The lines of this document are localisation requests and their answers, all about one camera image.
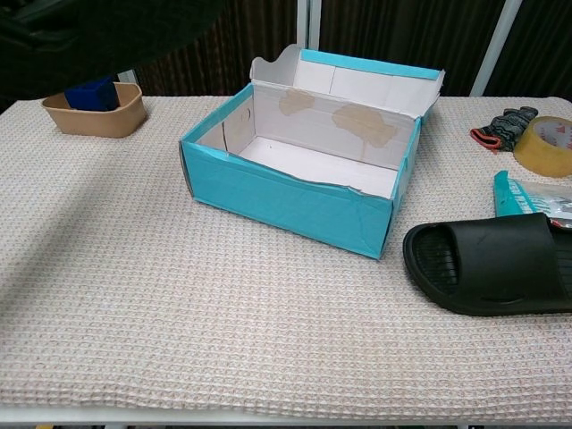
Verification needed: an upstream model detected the black rubber slipper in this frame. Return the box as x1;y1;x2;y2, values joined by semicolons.
402;212;572;318
0;0;229;102

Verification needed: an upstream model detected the grey knit glove orange cuff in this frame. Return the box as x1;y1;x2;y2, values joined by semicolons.
469;106;539;154

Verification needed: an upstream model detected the dark blue plastic cup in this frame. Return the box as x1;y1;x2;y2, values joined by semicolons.
63;76;120;113

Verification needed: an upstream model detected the turquoise cardboard shoe box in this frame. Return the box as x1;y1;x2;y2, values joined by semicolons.
179;44;447;261

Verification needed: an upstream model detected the tan packing tape roll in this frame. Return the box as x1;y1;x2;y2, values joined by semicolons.
512;115;572;179

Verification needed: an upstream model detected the teal clear plastic bag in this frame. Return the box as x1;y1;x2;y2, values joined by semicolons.
492;171;572;232

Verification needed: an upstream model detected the tan plastic tub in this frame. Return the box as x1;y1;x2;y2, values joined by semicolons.
41;81;148;139

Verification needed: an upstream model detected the beige waffle weave tablecloth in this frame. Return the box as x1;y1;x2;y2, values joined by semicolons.
0;95;572;415

